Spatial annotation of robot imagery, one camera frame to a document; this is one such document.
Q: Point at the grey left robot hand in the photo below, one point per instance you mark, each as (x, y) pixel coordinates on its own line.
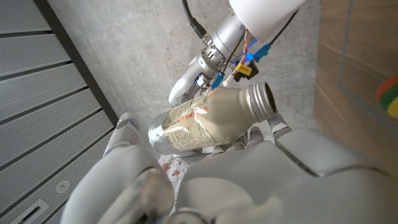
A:
(264, 186)

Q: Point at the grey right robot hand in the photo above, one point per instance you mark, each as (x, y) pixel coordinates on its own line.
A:
(186, 84)

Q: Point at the cream bottle with yellow label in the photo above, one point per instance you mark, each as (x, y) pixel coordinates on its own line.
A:
(217, 121)

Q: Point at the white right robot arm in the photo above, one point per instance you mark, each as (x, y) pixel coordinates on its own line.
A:
(264, 15)

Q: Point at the grey tape table outline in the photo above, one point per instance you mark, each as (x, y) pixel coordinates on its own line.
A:
(345, 46)

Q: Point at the floral backdrop cloth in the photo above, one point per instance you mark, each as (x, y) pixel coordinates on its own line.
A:
(174, 168)

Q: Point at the colourful striped wooden maraca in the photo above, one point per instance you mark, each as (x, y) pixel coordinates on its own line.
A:
(390, 99)

